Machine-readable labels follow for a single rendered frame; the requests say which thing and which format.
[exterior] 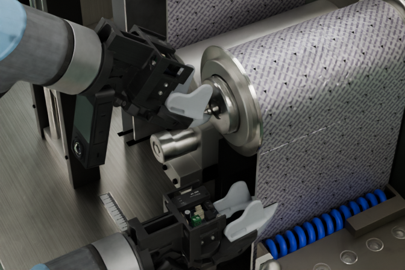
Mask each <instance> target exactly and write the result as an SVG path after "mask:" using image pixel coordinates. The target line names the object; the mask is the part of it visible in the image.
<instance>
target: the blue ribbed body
mask: <svg viewBox="0 0 405 270"><path fill-rule="evenodd" d="M391 198H392V195H391V194H390V193H389V192H387V193H384V192H383V191H382V190H380V189H376V190H375V191H374V194H372V193H367V194H366V195H365V198H363V197H358V199H357V201H356V202H357V203H356V202H354V201H350V202H349V203H348V206H345V205H341V206H340V207H339V211H338V210H336V209H333V210H331V212H330V215H329V214H327V213H323V214H322V216H321V220H320V219H319V218H317V217H315V218H313V219H312V224H311V223H310V222H304V224H303V229H302V228H301V227H300V226H295V227H294V234H293V232H291V231H290V230H286V231H285V232H284V237H283V236H282V235H280V234H278V235H276V236H275V243H276V244H275V243H274V241H273V240H272V239H267V240H266V241H265V245H266V249H267V250H268V252H269V253H270V254H271V256H273V258H274V259H276V260H277V259H279V258H281V257H283V256H285V255H287V254H290V253H292V252H294V251H296V250H298V249H300V248H302V247H304V246H306V245H309V244H311V243H313V242H315V241H317V240H320V239H322V238H323V237H326V236H328V235H330V234H332V233H334V232H336V231H339V230H341V229H343V228H345V222H346V219H348V218H350V217H352V216H354V215H356V214H358V213H360V212H363V211H365V210H367V209H369V208H371V207H374V206H376V205H377V204H380V203H382V202H384V201H386V200H388V199H391ZM284 238H285V239H284Z"/></svg>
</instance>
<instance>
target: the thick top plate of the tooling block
mask: <svg viewBox="0 0 405 270"><path fill-rule="evenodd" d="M277 260H278V261H279V262H280V264H281V266H282V270H405V215H403V216H401V217H399V218H397V219H394V220H393V221H391V222H388V223H387V224H384V225H382V226H380V227H378V228H376V229H374V230H371V231H369V232H367V233H365V234H363V235H361V236H359V237H357V238H353V236H352V235H351V234H350V233H349V232H348V230H347V229H346V228H343V229H341V230H339V231H336V232H334V233H332V234H330V235H328V236H326V237H323V238H322V239H320V240H317V241H315V242H313V243H311V244H309V245H306V246H304V247H302V248H300V249H298V250H296V251H294V252H292V253H290V254H287V255H285V256H283V257H281V258H279V259H277Z"/></svg>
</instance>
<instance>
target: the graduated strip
mask: <svg viewBox="0 0 405 270"><path fill-rule="evenodd" d="M98 197H99V199H100V200H101V202H102V203H103V205H104V207H105V208H106V210H107V211H108V213H109V214H110V216H111V218H112V219H113V220H114V222H115V224H116V225H117V227H118V229H119V230H120V231H121V232H122V231H125V230H127V221H128V218H127V217H126V215H125V213H124V212H123V210H122V209H121V207H120V206H119V204H118V203H117V201H116V200H115V198H114V197H113V195H112V194H111V192H107V193H105V194H102V195H100V196H98Z"/></svg>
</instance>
